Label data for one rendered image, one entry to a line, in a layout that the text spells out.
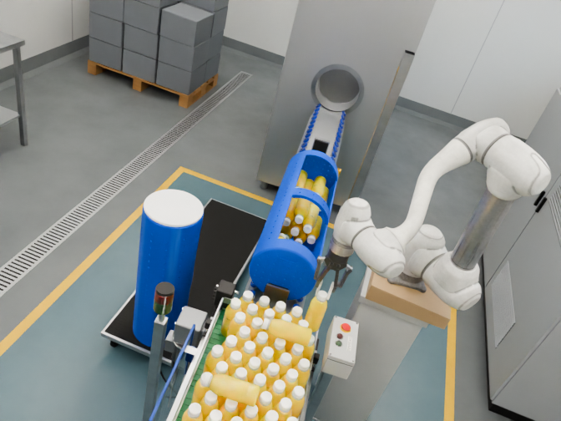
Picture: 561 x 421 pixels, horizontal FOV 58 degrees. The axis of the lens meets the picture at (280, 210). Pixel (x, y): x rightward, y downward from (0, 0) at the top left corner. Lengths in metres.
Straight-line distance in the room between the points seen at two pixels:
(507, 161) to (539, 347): 1.62
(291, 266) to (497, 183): 0.83
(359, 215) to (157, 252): 1.13
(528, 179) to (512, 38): 5.15
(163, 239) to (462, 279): 1.30
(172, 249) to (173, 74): 3.35
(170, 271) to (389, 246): 1.25
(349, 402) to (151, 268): 1.25
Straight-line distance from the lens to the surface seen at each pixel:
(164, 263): 2.47
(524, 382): 3.41
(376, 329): 2.43
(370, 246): 1.59
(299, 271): 2.07
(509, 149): 1.80
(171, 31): 5.39
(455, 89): 6.99
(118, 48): 5.78
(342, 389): 2.79
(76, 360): 3.10
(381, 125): 3.26
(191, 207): 2.43
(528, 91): 7.06
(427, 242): 2.19
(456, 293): 2.13
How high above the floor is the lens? 2.52
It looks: 36 degrees down
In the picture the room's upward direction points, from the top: 16 degrees clockwise
